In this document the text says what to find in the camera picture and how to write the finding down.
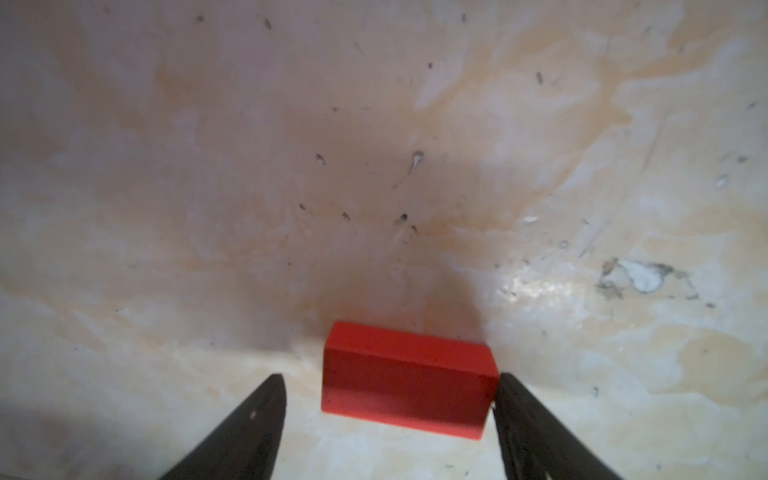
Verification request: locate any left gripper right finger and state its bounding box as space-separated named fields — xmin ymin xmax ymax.
xmin=493 ymin=372 xmax=620 ymax=480

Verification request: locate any red block front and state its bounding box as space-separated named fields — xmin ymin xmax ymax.
xmin=321 ymin=321 xmax=500 ymax=440

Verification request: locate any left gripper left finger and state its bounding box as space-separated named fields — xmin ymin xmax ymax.
xmin=163 ymin=374 xmax=287 ymax=480

